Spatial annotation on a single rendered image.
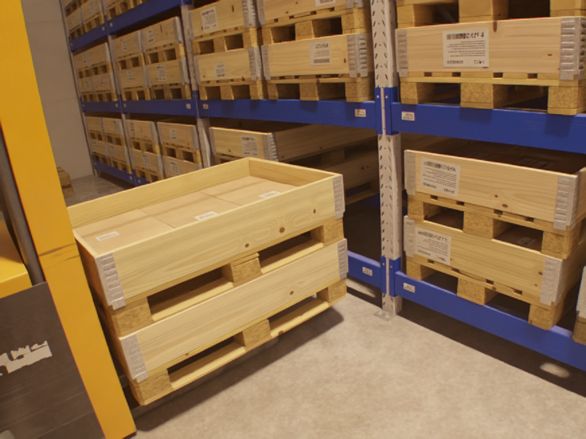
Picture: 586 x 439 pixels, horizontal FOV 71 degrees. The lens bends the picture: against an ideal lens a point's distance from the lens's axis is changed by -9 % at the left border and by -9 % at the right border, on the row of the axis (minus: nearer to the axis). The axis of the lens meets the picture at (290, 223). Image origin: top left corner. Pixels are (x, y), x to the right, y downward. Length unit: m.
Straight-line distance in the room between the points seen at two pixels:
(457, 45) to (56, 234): 1.68
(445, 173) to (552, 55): 0.69
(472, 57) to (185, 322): 1.57
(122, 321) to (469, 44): 1.72
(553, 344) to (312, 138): 2.01
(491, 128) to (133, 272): 1.50
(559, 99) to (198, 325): 1.64
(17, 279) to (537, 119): 1.91
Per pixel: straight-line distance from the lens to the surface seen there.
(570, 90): 1.79
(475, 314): 2.28
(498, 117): 1.92
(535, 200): 1.92
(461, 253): 2.18
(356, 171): 3.55
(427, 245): 2.28
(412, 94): 2.12
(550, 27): 1.81
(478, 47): 1.93
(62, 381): 1.80
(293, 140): 3.08
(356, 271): 2.69
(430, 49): 2.05
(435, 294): 2.36
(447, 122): 2.04
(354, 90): 2.33
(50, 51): 7.60
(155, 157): 4.79
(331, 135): 3.31
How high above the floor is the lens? 1.43
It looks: 21 degrees down
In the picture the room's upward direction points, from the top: 6 degrees counter-clockwise
